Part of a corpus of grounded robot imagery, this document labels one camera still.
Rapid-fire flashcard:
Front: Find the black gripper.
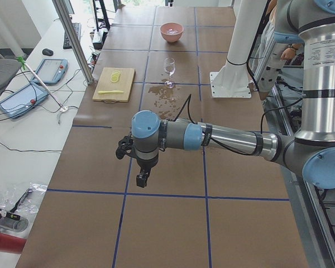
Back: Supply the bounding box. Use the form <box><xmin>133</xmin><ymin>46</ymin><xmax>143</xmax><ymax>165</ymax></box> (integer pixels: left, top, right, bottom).
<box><xmin>136</xmin><ymin>156</ymin><xmax>158</xmax><ymax>187</ymax></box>

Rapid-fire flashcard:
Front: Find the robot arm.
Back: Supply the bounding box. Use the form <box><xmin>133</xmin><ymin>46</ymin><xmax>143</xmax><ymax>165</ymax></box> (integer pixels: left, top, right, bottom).
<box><xmin>129</xmin><ymin>1</ymin><xmax>335</xmax><ymax>189</ymax></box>

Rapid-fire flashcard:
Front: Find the clear wine glass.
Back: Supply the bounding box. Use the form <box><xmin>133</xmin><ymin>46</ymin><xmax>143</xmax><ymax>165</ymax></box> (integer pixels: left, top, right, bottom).
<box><xmin>164</xmin><ymin>58</ymin><xmax>175</xmax><ymax>88</ymax></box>

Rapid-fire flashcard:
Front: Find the ice cubes pile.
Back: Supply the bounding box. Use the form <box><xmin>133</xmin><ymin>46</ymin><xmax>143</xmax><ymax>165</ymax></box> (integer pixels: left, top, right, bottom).
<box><xmin>165</xmin><ymin>28</ymin><xmax>180</xmax><ymax>36</ymax></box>

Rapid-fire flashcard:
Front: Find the yellow plastic knife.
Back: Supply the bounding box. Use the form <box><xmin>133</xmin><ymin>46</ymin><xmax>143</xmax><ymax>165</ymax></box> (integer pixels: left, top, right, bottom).
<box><xmin>98</xmin><ymin>90</ymin><xmax>124</xmax><ymax>94</ymax></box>

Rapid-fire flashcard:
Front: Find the bamboo cutting board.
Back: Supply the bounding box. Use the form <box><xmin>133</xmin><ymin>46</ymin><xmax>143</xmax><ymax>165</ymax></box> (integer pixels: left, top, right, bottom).
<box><xmin>92</xmin><ymin>68</ymin><xmax>135</xmax><ymax>102</ymax></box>

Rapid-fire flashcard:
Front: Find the metal rod with green clip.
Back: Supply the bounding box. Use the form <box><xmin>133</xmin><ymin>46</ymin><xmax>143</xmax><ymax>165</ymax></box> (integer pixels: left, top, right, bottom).
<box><xmin>16</xmin><ymin>56</ymin><xmax>68</xmax><ymax>112</ymax></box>

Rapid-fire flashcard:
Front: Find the clear plastic bag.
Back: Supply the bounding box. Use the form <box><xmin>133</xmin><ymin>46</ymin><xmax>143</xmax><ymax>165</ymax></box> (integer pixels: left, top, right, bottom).
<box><xmin>0</xmin><ymin>183</ymin><xmax>47</xmax><ymax>216</ymax></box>

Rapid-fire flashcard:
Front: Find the near blue teach pendant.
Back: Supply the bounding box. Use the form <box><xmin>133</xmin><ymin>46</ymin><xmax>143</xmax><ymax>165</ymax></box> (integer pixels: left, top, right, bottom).
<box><xmin>0</xmin><ymin>83</ymin><xmax>48</xmax><ymax>119</ymax></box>

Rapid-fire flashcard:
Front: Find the blue teach pendant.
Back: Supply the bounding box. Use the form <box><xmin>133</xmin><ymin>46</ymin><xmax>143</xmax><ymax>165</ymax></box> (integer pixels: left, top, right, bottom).
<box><xmin>35</xmin><ymin>59</ymin><xmax>68</xmax><ymax>85</ymax></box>
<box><xmin>0</xmin><ymin>83</ymin><xmax>48</xmax><ymax>119</ymax></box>

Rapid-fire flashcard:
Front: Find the far blue teach pendant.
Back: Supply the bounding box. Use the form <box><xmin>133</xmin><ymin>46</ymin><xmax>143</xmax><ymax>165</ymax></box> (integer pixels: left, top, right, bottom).
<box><xmin>35</xmin><ymin>59</ymin><xmax>68</xmax><ymax>85</ymax></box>

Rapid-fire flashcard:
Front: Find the pink bowl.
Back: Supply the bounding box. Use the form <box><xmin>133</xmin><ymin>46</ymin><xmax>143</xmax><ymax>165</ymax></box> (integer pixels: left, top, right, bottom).
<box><xmin>160</xmin><ymin>22</ymin><xmax>184</xmax><ymax>43</ymax></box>

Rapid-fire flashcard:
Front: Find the black computer mouse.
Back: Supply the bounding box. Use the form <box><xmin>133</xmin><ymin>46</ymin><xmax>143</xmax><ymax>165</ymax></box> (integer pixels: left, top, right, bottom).
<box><xmin>42</xmin><ymin>48</ymin><xmax>54</xmax><ymax>56</ymax></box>

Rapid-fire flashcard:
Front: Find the red cylinder bottle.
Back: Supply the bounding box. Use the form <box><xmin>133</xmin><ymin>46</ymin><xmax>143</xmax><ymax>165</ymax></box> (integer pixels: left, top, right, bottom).
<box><xmin>0</xmin><ymin>233</ymin><xmax>26</xmax><ymax>254</ymax></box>

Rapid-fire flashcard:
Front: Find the black keyboard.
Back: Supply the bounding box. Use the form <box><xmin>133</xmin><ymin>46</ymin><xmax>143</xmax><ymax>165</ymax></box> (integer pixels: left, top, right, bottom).
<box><xmin>63</xmin><ymin>22</ymin><xmax>82</xmax><ymax>50</ymax></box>

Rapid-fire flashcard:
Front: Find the grey office chair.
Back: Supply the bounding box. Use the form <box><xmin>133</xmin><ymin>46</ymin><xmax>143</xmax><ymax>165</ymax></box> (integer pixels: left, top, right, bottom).
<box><xmin>0</xmin><ymin>54</ymin><xmax>21</xmax><ymax>90</ymax></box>

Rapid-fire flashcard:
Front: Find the person in background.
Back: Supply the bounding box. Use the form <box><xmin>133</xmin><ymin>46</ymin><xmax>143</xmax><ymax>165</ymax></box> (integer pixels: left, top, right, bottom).
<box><xmin>258</xmin><ymin>0</ymin><xmax>305</xmax><ymax>101</ymax></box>

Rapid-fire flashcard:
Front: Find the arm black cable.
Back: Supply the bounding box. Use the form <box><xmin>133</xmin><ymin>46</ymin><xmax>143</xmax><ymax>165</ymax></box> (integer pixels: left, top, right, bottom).
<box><xmin>173</xmin><ymin>94</ymin><xmax>269</xmax><ymax>156</ymax></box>

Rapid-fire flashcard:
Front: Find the white camera mast with base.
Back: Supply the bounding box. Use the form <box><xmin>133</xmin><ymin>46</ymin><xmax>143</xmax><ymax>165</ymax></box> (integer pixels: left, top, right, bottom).
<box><xmin>210</xmin><ymin>0</ymin><xmax>268</xmax><ymax>98</ymax></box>

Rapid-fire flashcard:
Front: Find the aluminium frame post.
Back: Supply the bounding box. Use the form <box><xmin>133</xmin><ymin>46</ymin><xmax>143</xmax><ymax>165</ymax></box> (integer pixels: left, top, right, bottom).
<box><xmin>52</xmin><ymin>0</ymin><xmax>94</xmax><ymax>85</ymax></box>

